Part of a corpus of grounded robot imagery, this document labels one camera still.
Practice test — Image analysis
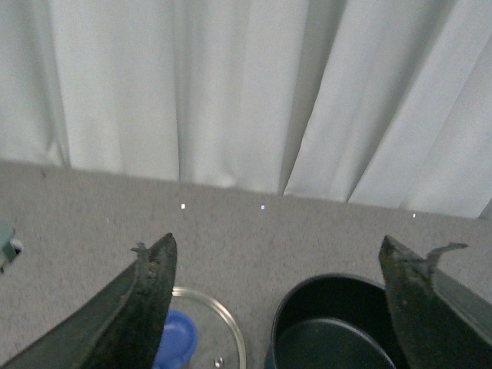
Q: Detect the glass lid blue knob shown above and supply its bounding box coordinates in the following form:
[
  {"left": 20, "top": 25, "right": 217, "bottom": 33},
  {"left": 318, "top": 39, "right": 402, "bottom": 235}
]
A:
[{"left": 153, "top": 287, "right": 247, "bottom": 369}]

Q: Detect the dark blue saucepan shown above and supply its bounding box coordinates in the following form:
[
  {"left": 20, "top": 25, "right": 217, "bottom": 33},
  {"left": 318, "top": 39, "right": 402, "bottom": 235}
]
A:
[{"left": 264, "top": 273, "right": 409, "bottom": 368}]

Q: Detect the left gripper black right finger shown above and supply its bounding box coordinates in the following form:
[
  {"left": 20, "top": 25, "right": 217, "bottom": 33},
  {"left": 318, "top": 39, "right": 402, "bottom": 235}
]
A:
[{"left": 378, "top": 235, "right": 491, "bottom": 368}]

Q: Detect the green object at edge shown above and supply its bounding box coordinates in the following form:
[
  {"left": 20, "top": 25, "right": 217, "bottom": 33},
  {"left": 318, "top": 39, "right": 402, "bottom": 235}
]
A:
[{"left": 0, "top": 224, "right": 18, "bottom": 274}]

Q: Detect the white curtain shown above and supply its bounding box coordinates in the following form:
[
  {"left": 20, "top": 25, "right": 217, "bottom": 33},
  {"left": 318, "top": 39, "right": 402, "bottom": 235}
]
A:
[{"left": 1, "top": 1, "right": 491, "bottom": 219}]

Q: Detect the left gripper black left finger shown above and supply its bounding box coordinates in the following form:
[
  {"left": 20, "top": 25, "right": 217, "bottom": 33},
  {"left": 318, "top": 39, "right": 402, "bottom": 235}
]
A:
[{"left": 2, "top": 233, "right": 177, "bottom": 368}]

